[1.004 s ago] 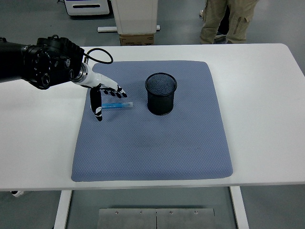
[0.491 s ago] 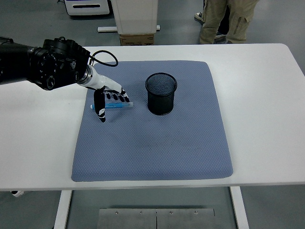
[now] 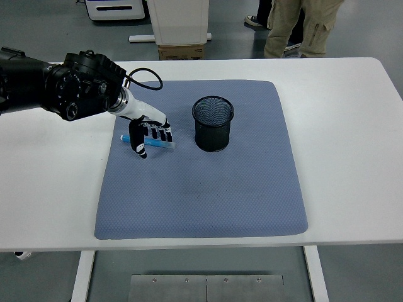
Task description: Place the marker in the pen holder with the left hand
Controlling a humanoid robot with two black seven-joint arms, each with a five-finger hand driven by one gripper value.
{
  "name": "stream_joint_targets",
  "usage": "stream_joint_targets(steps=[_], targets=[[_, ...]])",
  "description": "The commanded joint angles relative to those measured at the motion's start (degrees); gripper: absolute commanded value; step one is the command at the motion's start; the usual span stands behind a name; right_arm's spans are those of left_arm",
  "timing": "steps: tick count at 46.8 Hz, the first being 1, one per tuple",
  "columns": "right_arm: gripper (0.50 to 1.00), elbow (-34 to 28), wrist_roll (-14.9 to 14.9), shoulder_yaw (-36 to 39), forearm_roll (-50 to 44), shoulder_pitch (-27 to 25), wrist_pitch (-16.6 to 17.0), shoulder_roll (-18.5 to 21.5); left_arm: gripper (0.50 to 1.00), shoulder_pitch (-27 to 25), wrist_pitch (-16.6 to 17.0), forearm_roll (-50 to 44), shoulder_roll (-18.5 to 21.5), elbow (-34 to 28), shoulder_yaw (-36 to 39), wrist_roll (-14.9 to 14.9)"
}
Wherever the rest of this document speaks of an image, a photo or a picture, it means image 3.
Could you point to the blue-grey textured mat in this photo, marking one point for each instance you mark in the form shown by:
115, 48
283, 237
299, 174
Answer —
195, 195

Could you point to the grey metal plate with screws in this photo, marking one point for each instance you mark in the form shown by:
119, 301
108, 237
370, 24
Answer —
167, 289
245, 289

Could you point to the white appliance with black slot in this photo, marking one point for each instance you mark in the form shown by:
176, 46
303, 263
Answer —
116, 14

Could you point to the white cabinet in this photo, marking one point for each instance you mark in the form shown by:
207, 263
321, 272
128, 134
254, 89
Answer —
179, 22

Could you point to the small white black robot part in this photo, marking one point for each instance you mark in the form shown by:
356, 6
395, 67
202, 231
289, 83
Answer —
22, 255

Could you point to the blue marker pen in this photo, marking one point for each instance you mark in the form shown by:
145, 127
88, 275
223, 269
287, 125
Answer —
163, 145

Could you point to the person in khaki trousers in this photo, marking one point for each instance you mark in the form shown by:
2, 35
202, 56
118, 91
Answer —
283, 28

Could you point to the white table leg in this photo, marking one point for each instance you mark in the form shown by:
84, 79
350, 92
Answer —
82, 277
316, 277

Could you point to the black mesh pen holder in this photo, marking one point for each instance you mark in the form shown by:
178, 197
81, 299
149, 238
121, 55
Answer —
212, 135

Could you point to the white base bar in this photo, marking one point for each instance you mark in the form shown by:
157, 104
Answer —
141, 38

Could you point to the cardboard box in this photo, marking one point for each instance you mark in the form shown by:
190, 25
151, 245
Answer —
181, 52

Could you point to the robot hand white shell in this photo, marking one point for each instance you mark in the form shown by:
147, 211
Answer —
143, 108

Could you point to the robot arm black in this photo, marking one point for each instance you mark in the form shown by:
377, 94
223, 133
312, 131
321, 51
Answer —
78, 85

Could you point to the person in dark trousers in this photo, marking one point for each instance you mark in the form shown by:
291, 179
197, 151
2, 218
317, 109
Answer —
255, 20

